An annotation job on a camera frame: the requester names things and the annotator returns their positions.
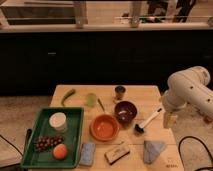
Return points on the green plastic tray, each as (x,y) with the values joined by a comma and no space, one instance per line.
(72,139)

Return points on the white round container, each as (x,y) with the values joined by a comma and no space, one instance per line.
(58,121)

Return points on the light green cup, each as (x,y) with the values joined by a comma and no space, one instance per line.
(91,99)

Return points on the bunch of dark grapes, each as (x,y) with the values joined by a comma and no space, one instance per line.
(43,143)

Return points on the grey-blue towel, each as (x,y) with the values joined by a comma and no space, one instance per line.
(152,150)

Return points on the wooden handled spoon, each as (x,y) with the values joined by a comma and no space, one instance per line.
(101,105)

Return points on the small metal cup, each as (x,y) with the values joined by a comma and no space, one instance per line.
(119,92)

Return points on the blue sponge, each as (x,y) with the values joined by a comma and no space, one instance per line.
(87,154)

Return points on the wooden block eraser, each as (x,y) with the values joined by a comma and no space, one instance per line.
(116,153)

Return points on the orange bowl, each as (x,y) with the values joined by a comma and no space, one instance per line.
(104,128)

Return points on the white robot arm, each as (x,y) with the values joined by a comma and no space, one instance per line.
(187,86)

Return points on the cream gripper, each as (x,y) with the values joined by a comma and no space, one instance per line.
(169,119)

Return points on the green chili pepper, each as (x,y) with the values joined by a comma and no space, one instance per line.
(68,94)

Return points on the orange fruit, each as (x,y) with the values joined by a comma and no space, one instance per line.
(60,152)

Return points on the purple bowl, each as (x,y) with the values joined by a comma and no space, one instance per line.
(125,112)

